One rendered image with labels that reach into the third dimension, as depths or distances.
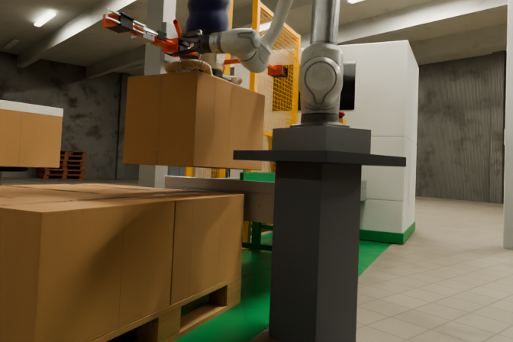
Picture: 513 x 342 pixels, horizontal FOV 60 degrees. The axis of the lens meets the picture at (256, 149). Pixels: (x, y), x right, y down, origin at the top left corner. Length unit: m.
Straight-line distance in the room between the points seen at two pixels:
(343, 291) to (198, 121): 0.90
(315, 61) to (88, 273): 0.99
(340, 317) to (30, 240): 1.15
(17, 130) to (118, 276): 1.77
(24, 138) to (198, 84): 1.55
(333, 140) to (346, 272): 0.53
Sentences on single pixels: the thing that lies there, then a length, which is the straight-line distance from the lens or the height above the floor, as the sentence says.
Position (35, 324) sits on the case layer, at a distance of 1.36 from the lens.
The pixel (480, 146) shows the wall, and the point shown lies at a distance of 13.42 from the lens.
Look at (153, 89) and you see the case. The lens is 2.03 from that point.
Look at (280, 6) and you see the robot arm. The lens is 1.95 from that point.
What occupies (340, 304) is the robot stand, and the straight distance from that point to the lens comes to 1.84.
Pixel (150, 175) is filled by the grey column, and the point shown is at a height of 0.58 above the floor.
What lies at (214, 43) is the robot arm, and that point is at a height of 1.19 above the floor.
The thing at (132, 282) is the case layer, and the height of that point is 0.28.
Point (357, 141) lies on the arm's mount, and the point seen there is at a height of 0.80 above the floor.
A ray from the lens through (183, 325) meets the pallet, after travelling 1.98.
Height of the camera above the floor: 0.69
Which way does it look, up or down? 2 degrees up
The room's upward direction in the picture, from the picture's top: 2 degrees clockwise
